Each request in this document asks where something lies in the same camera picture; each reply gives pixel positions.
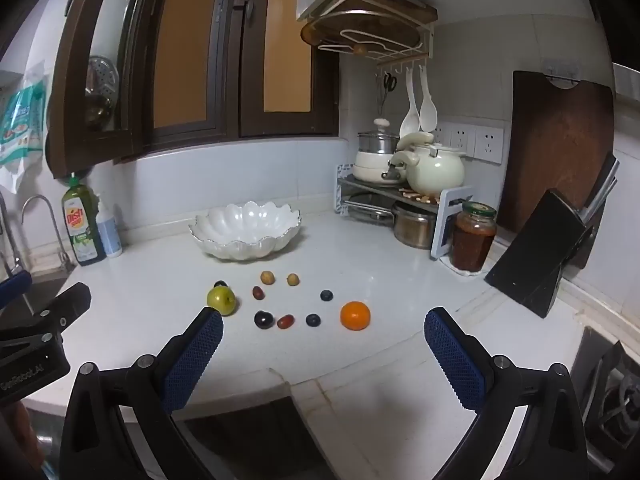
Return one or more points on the person's left hand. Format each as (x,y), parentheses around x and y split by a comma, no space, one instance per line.
(25,430)

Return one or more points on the dark red grape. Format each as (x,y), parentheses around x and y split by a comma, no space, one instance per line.
(258,293)

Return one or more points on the printed plastic bag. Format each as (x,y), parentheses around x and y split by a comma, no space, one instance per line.
(22,125)

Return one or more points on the grey countertop shelf rack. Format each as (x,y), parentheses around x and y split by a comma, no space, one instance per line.
(445,225)

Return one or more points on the yellow longan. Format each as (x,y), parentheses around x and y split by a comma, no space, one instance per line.
(292,279)
(267,278)

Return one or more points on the red cherry tomato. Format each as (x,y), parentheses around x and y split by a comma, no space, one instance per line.
(285,321)

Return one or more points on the clear wall hook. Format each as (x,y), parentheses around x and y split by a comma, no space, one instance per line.
(562,74)

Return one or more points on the orange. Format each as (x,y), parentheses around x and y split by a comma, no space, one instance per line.
(355,316)

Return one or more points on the cream saucepan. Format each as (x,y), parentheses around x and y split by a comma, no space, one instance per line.
(375,174)
(372,159)

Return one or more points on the black scissors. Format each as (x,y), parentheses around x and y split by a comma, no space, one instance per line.
(390,81)

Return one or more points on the glass pan lid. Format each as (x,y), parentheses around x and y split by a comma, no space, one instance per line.
(370,210)

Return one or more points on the white scalloped bowl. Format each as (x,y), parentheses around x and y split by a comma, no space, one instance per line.
(240,240)

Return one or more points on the rectangular wooden board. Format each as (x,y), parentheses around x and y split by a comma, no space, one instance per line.
(415,7)

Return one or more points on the white rice spoon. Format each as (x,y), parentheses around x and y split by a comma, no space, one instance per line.
(409,120)
(429,112)

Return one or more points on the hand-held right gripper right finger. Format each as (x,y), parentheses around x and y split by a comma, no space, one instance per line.
(455,365)

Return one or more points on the cream round lidded pot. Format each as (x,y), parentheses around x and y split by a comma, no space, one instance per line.
(435,172)

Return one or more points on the perforated metal steamer plate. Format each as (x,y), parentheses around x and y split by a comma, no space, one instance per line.
(102,76)

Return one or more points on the wooden trivet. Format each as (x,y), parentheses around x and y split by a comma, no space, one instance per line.
(417,196)

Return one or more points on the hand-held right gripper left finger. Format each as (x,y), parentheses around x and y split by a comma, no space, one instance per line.
(195,360)

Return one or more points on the stainless steel pot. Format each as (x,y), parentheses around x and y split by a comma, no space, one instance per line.
(412,230)

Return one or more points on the kitchen sink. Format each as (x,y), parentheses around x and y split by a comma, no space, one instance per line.
(47,287)

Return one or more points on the green dish soap bottle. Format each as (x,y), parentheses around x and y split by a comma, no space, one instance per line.
(80,225)

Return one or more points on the black knife block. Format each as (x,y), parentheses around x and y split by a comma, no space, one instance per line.
(540,250)

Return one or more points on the thin chrome faucet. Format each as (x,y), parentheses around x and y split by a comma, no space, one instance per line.
(6,240)

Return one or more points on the dark wooden cutting board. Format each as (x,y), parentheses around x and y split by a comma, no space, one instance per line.
(555,150)

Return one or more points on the green apple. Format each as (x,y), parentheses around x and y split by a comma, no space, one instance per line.
(222,301)

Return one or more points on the white wall outlet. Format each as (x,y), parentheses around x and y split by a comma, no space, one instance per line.
(442,135)
(462,137)
(489,145)

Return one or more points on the steel steamer pot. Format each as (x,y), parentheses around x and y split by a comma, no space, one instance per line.
(377,142)

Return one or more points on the blueberry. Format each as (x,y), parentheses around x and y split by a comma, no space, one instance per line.
(326,295)
(313,320)

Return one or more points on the glass jar of sauce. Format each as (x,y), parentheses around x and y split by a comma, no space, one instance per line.
(472,242)

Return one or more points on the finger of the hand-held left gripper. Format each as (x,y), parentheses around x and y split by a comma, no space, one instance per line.
(65,310)
(15,285)

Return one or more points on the white cabinet door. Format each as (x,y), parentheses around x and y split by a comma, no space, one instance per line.
(95,20)

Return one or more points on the white pump bottle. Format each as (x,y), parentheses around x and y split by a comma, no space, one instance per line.
(109,232)

